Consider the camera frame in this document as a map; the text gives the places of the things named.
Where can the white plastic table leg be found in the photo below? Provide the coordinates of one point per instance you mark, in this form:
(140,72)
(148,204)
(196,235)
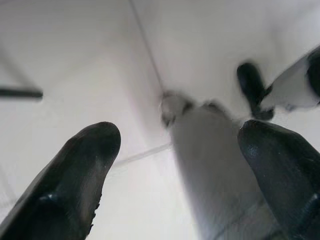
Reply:
(215,162)

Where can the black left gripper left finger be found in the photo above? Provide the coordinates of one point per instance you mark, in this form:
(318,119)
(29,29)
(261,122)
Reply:
(65,187)

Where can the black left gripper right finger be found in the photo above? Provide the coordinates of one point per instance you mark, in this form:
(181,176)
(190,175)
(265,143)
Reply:
(285,170)

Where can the black metal rod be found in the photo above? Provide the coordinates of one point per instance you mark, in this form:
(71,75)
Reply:
(20,92)

